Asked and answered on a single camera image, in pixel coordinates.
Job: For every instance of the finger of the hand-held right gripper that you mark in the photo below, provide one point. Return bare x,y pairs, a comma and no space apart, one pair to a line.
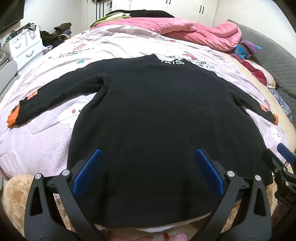
272,161
285,150

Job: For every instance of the purple cloth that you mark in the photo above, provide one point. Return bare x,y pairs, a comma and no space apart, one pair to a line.
47,48

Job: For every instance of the tan plush teddy bear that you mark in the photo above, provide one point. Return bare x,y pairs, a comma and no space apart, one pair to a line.
16,197

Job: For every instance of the white wardrobe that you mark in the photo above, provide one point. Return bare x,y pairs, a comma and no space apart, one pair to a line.
185,7

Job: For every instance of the colourful striped pillow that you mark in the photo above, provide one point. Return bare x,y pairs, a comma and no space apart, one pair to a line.
247,48

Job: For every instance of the white drawer chest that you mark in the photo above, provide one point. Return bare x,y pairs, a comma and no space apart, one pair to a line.
25,46

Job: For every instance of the dark television screen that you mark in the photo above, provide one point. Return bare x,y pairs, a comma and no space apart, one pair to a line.
9,14

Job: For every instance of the pink printed quilt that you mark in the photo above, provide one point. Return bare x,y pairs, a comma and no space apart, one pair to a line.
115,44

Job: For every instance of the red cloth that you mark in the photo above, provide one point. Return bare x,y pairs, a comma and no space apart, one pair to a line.
259,74

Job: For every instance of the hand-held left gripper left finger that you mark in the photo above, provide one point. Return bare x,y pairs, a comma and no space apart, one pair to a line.
89,169

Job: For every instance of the pink comforter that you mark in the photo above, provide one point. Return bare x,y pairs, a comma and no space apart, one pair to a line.
185,30

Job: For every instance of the pile of dark clothes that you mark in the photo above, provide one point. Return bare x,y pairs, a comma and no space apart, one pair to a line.
50,38

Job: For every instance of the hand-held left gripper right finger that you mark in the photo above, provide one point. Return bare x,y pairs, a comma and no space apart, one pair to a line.
208,169

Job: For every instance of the grey quilted headboard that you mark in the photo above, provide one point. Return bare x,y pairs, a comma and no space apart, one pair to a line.
272,53

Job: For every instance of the green cloth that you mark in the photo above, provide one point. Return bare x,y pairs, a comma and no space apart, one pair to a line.
111,17

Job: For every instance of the blue floral cloth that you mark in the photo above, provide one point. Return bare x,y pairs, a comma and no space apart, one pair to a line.
282,104

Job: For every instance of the peach bed sheet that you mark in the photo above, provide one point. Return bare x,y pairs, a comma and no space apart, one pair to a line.
254,92

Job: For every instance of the black cloth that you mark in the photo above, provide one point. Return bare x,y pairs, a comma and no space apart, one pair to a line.
148,13

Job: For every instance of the black sweater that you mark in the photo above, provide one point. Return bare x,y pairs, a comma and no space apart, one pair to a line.
150,115

